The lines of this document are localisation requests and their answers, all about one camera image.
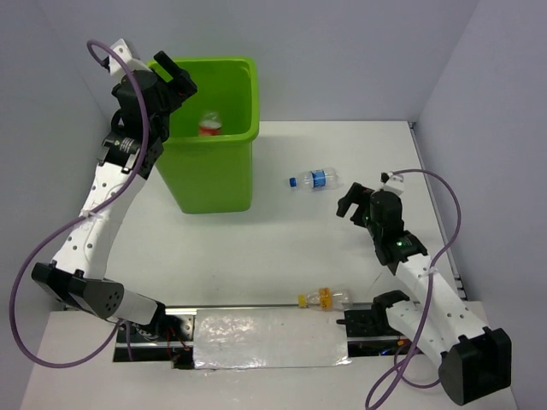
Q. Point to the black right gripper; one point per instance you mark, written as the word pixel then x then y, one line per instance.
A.
pixel 359 195

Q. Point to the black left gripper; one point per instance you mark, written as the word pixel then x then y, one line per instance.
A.
pixel 185 85

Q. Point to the clear bottle red label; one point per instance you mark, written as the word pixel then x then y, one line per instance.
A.
pixel 210 124

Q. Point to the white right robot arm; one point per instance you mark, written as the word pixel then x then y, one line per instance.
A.
pixel 472 359

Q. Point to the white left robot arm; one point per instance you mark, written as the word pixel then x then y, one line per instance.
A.
pixel 76 274

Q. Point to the green plastic bin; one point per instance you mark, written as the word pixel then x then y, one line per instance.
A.
pixel 213 174

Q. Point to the clear bottle blue cap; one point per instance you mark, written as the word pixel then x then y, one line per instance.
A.
pixel 319 179

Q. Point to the clear bottle yellow cap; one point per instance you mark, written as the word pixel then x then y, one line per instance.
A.
pixel 326 299

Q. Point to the silver foil sheet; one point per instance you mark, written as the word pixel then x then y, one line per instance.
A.
pixel 276 337

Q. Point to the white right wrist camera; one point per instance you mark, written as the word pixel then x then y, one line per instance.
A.
pixel 393 183

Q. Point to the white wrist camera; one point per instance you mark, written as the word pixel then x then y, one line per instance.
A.
pixel 393 183
pixel 126 52

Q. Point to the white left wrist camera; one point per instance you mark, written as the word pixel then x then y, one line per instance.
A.
pixel 126 52

